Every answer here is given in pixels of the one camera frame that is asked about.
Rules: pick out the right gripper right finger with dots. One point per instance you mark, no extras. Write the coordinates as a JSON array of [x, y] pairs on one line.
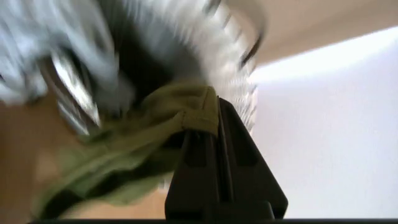
[[252, 174]]

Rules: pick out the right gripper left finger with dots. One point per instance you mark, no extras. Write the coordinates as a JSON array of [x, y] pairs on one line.
[[192, 180]]

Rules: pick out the green printed t-shirt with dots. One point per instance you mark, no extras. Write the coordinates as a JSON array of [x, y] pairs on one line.
[[140, 124]]

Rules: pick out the white laundry basket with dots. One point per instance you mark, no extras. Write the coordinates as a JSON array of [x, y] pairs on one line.
[[211, 37]]

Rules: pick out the pale grey shorts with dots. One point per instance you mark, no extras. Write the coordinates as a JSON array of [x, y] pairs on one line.
[[18, 46]]

